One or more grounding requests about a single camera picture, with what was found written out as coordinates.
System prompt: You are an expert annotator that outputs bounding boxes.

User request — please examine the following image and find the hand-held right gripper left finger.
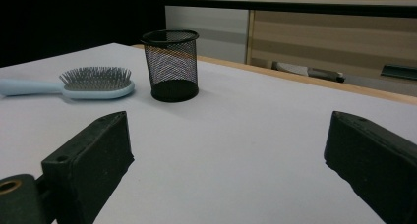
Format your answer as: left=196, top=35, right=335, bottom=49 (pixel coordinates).
left=40, top=110, right=136, bottom=224

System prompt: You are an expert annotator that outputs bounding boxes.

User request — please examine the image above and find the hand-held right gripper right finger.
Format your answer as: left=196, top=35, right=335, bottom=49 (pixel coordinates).
left=324, top=110, right=417, bottom=224

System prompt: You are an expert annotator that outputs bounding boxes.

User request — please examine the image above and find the light blue hairbrush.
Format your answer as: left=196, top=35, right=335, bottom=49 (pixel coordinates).
left=0, top=66, right=136, bottom=100

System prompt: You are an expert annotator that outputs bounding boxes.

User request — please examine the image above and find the black mesh pen holder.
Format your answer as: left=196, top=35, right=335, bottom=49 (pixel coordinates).
left=141, top=28, right=201, bottom=103

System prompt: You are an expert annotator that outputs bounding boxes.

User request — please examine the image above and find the grey chair base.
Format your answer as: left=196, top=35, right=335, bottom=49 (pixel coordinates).
left=271, top=61, right=346, bottom=84

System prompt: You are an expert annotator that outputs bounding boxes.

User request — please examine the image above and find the wooden desk cabinet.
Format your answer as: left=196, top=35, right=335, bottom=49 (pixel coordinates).
left=245, top=0, right=417, bottom=97

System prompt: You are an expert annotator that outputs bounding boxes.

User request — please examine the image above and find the black curtain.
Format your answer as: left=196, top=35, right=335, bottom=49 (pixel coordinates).
left=0, top=0, right=166, bottom=69

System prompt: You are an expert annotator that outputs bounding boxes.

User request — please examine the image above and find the black horizontal bar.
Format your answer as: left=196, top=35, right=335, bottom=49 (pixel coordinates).
left=163, top=0, right=417, bottom=19

